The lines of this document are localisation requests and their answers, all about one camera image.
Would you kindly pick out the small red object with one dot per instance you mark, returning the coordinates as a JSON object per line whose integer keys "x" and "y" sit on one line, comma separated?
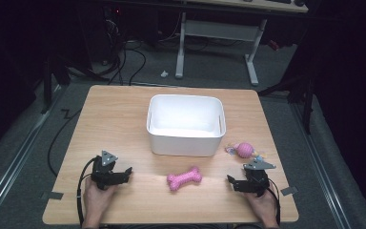
{"x": 273, "y": 45}

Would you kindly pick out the metal floor rail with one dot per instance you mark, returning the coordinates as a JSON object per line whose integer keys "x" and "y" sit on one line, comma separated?
{"x": 12, "y": 159}
{"x": 322, "y": 165}

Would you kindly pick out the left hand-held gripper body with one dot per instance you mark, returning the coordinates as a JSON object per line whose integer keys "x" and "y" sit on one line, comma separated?
{"x": 103, "y": 173}

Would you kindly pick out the white plastic bin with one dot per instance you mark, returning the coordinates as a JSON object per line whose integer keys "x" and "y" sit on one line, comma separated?
{"x": 186, "y": 125}

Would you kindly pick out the black metal stand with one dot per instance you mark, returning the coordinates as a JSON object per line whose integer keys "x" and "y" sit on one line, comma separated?
{"x": 48, "y": 86}
{"x": 305, "y": 98}

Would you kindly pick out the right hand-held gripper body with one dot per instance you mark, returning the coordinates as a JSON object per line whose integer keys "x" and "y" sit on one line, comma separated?
{"x": 256, "y": 179}

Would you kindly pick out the desk with white legs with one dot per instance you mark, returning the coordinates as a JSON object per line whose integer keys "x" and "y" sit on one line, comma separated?
{"x": 217, "y": 31}

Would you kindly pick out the white paper scrap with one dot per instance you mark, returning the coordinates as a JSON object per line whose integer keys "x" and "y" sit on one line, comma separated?
{"x": 164, "y": 73}

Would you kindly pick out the person's right hand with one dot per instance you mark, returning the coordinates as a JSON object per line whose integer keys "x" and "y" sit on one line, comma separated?
{"x": 263, "y": 206}

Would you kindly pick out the grey tape piece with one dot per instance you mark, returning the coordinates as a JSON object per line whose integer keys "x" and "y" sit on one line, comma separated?
{"x": 52, "y": 195}
{"x": 289, "y": 191}

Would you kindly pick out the person's left hand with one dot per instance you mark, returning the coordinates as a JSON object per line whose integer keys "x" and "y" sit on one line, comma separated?
{"x": 96, "y": 198}

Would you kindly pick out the black computer tower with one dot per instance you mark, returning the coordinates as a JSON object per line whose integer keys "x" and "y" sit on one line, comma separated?
{"x": 112, "y": 30}

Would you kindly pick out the pink bone toy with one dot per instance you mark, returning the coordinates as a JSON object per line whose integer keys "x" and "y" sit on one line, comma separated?
{"x": 184, "y": 178}

